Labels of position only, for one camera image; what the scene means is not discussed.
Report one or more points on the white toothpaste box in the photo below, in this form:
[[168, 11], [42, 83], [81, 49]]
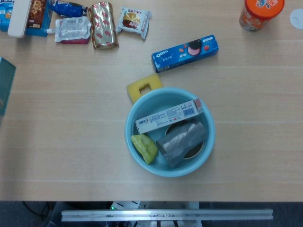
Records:
[[165, 116]]

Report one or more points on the light blue plastic bowl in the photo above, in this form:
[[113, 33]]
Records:
[[175, 166]]

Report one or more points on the yellow sponge with square hole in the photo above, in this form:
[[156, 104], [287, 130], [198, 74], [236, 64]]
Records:
[[151, 82]]

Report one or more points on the yellow green snack packet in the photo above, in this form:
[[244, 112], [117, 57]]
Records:
[[145, 147]]

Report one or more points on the round brown tin can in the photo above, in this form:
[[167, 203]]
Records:
[[193, 153]]

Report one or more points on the blue Oreo cookie box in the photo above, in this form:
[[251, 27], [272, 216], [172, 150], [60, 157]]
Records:
[[184, 53]]

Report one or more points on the white pastry snack packet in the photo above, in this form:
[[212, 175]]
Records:
[[133, 21]]

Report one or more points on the gold red wafer packet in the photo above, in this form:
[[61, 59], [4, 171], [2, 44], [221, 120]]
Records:
[[103, 26]]

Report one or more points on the white spouted drink pouch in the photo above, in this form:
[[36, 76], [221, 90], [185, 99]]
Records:
[[71, 29]]

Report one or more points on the blue cookie wrapper pack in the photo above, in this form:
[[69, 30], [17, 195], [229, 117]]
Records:
[[67, 8]]

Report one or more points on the orange lidded snack jar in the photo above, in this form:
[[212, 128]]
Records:
[[259, 14]]

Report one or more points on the teal green box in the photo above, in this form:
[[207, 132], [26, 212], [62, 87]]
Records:
[[6, 87]]

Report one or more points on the brown chocolate snack box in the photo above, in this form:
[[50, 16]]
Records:
[[38, 14]]

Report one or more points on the white rectangular case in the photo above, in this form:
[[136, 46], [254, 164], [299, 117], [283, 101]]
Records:
[[20, 17]]

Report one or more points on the white round lid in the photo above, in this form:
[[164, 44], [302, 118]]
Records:
[[297, 19]]

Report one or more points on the blue snack box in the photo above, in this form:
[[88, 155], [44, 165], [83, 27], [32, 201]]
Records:
[[4, 14]]

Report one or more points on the silver aluminium rail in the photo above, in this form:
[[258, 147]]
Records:
[[165, 215]]

